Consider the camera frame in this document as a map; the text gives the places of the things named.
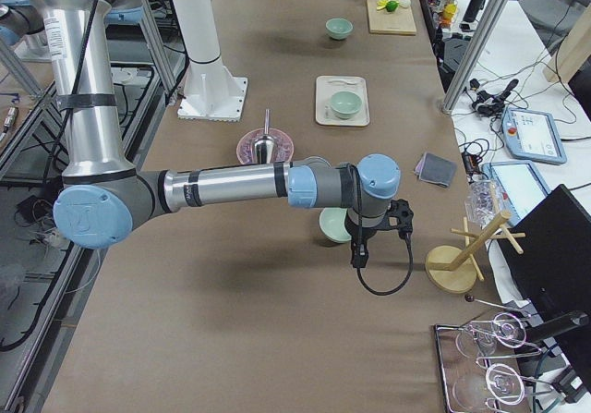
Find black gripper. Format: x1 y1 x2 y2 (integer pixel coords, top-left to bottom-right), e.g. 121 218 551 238
386 199 414 242

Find green bowl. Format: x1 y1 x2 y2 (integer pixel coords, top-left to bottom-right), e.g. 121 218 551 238
329 91 363 120
325 18 354 41
319 208 351 243

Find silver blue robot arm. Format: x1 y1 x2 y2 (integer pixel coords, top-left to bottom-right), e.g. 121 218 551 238
30 0 413 253

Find wooden mug tree stand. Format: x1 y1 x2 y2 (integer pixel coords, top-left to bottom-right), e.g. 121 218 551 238
425 210 525 294

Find clear plastic cup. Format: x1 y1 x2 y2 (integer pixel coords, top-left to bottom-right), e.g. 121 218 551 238
464 179 505 227

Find green bowl on tray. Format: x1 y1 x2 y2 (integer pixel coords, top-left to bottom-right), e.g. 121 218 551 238
329 91 363 120

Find beige plastic tray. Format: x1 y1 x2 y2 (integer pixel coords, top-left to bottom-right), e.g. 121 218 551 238
315 75 370 127

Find pink bowl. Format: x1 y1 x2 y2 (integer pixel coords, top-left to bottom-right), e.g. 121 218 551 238
236 128 295 164

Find white spoon on tray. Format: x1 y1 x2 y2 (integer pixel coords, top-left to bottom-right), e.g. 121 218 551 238
327 78 363 85

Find blue teach pendant tablet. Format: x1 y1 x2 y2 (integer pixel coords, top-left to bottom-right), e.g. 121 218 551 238
501 107 567 165

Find black computer monitor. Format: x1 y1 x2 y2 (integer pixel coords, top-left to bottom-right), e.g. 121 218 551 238
505 184 590 388

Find wooden cutting board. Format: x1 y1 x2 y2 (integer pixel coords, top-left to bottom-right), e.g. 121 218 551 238
366 0 416 35

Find green lime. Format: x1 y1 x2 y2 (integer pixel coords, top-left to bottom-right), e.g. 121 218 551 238
385 0 398 12

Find black water bottle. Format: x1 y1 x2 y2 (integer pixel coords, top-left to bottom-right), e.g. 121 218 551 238
462 0 485 23

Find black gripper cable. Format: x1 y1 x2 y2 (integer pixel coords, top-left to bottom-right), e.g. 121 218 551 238
355 232 414 297

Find black wire glass rack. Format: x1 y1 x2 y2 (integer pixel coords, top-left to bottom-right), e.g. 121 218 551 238
434 293 573 412

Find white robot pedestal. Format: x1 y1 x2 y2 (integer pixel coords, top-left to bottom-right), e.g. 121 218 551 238
172 0 247 122

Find aluminium frame post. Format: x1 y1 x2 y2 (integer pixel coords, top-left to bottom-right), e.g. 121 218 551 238
441 0 508 115

